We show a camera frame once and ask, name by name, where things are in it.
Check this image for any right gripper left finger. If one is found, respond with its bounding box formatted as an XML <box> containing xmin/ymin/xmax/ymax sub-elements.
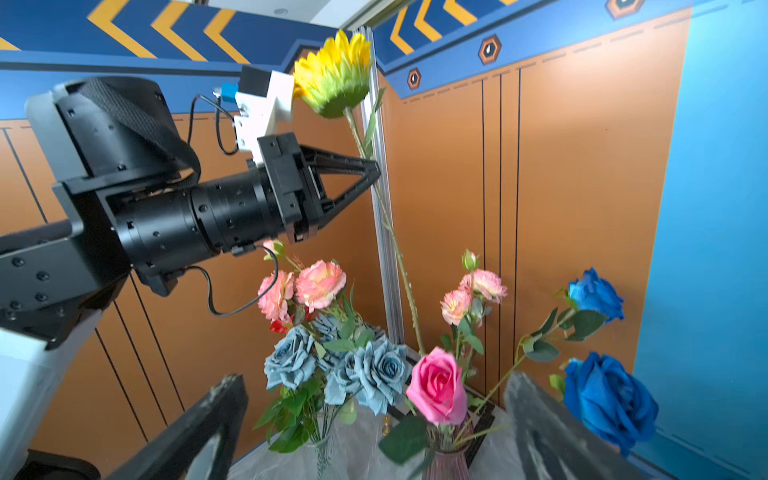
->
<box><xmin>110</xmin><ymin>375</ymin><xmax>248</xmax><ymax>479</ymax></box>

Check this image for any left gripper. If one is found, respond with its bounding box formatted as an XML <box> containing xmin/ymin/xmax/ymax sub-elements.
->
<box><xmin>115</xmin><ymin>134</ymin><xmax>381</xmax><ymax>276</ymax></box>

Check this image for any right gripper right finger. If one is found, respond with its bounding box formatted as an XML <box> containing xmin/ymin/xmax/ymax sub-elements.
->
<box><xmin>503</xmin><ymin>372</ymin><xmax>644</xmax><ymax>480</ymax></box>

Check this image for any background small orange sunflower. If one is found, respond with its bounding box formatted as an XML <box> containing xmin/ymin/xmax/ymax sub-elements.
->
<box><xmin>293</xmin><ymin>30</ymin><xmax>425</xmax><ymax>356</ymax></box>

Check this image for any clear glass vase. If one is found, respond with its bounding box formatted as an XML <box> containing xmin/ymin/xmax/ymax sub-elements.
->
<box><xmin>307</xmin><ymin>434</ymin><xmax>341</xmax><ymax>480</ymax></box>

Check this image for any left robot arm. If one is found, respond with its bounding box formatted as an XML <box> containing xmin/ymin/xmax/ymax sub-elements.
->
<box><xmin>1</xmin><ymin>76</ymin><xmax>381</xmax><ymax>479</ymax></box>

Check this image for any background bouquet in dark vase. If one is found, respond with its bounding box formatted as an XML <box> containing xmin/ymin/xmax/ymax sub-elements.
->
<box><xmin>256</xmin><ymin>239</ymin><xmax>661</xmax><ymax>480</ymax></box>

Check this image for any dark ribbed vase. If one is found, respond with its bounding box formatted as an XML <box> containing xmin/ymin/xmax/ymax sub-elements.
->
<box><xmin>421</xmin><ymin>433</ymin><xmax>470</xmax><ymax>480</ymax></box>

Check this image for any checkered chessboard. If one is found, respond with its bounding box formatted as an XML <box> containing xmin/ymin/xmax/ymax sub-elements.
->
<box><xmin>385</xmin><ymin>347</ymin><xmax>497</xmax><ymax>467</ymax></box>

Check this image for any red rose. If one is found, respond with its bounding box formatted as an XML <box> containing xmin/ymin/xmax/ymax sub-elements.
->
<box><xmin>269</xmin><ymin>307</ymin><xmax>313</xmax><ymax>335</ymax></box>

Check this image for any grey blue roses bunch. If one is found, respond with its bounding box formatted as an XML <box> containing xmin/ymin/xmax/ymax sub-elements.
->
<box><xmin>255</xmin><ymin>314</ymin><xmax>412</xmax><ymax>454</ymax></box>

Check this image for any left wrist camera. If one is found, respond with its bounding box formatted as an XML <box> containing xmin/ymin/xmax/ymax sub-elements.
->
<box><xmin>215</xmin><ymin>65</ymin><xmax>295</xmax><ymax>165</ymax></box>

